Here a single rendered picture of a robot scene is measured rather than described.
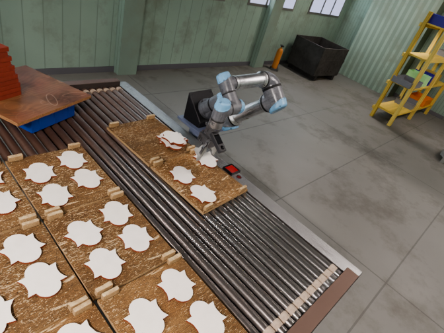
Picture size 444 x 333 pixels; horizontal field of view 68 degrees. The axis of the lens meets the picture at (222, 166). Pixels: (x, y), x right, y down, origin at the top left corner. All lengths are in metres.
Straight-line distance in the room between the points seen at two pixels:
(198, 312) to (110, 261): 0.37
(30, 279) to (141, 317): 0.38
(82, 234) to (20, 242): 0.21
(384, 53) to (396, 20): 0.73
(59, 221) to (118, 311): 0.45
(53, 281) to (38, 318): 0.12
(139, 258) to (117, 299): 0.18
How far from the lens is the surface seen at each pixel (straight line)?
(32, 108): 1.98
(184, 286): 1.28
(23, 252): 1.36
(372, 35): 9.12
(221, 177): 1.83
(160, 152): 1.90
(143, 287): 1.27
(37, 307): 1.24
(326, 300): 1.48
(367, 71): 9.13
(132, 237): 1.39
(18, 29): 4.69
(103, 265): 1.30
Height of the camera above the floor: 1.99
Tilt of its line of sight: 33 degrees down
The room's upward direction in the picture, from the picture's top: 18 degrees clockwise
